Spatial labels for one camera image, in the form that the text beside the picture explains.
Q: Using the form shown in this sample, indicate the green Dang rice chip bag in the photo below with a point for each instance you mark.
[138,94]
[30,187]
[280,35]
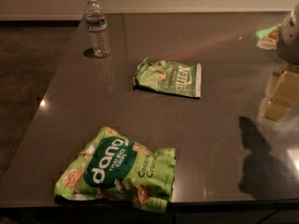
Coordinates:
[113,167]

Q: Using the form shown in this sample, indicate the clear plastic water bottle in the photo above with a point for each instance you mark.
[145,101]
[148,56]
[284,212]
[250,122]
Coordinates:
[96,22]

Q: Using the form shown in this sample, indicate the green and white snack bag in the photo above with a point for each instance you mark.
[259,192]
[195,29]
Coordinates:
[268,38]

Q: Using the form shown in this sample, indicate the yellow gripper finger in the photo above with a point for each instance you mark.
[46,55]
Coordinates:
[274,111]
[286,90]

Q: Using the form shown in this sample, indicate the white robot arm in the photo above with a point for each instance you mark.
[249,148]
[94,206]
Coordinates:
[287,50]

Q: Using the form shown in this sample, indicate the green jalapeno chip bag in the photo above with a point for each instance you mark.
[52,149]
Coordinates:
[169,78]

